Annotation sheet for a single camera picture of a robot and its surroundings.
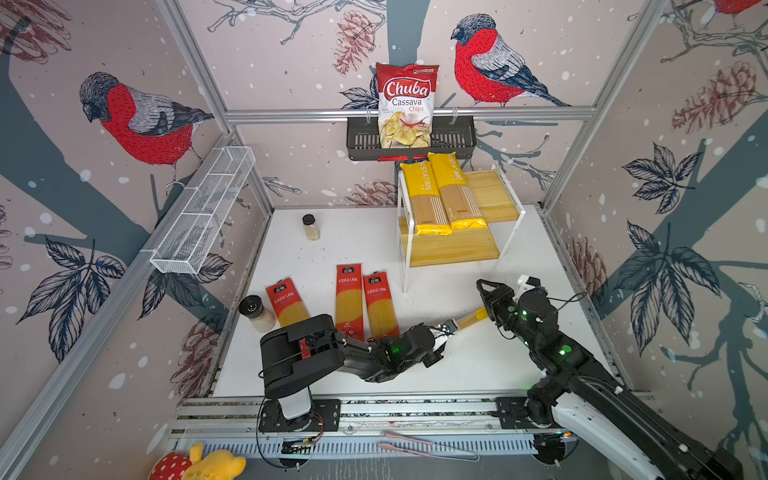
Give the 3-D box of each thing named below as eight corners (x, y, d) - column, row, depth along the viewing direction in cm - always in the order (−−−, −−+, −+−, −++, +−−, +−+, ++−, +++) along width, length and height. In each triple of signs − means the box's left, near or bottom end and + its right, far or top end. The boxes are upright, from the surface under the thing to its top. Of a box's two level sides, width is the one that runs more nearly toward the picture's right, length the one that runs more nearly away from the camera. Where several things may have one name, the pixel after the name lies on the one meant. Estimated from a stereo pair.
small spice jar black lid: (306, 240, 112) (300, 223, 105) (309, 230, 116) (303, 213, 109) (318, 240, 112) (313, 223, 105) (321, 230, 116) (316, 213, 109)
